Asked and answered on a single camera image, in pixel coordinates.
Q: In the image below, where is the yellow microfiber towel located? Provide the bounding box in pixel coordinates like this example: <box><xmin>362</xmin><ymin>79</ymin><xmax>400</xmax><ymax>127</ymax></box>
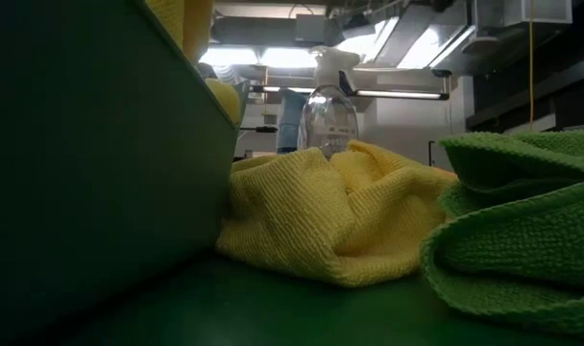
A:
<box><xmin>216</xmin><ymin>138</ymin><xmax>460</xmax><ymax>289</ymax></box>
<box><xmin>145</xmin><ymin>0</ymin><xmax>215</xmax><ymax>63</ymax></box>
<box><xmin>205</xmin><ymin>78</ymin><xmax>243</xmax><ymax>125</ymax></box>

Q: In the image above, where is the green microfiber towel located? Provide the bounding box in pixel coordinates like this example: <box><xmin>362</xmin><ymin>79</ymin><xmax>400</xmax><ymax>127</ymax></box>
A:
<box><xmin>419</xmin><ymin>129</ymin><xmax>584</xmax><ymax>337</ymax></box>

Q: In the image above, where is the light blue spray bottle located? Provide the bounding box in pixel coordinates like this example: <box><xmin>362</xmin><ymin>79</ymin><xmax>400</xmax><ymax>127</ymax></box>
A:
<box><xmin>275</xmin><ymin>87</ymin><xmax>308</xmax><ymax>155</ymax></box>

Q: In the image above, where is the clear spray bottle white trigger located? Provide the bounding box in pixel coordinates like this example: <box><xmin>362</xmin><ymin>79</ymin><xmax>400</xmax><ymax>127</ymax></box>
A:
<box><xmin>296</xmin><ymin>45</ymin><xmax>363</xmax><ymax>161</ymax></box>

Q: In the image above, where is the black bar with light strip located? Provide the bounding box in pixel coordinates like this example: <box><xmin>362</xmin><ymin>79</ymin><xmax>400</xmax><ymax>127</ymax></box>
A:
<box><xmin>338</xmin><ymin>69</ymin><xmax>450</xmax><ymax>102</ymax></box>

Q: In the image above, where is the green plastic basket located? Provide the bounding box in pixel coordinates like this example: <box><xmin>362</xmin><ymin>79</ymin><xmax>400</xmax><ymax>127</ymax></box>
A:
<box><xmin>0</xmin><ymin>0</ymin><xmax>252</xmax><ymax>346</ymax></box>

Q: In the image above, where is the white ceiling box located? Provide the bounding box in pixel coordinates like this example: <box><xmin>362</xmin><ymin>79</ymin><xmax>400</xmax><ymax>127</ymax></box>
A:
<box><xmin>474</xmin><ymin>0</ymin><xmax>572</xmax><ymax>28</ymax></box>

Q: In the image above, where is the thin yellow hanging cord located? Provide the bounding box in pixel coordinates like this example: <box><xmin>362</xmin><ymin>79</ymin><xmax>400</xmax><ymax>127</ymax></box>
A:
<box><xmin>528</xmin><ymin>0</ymin><xmax>534</xmax><ymax>132</ymax></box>

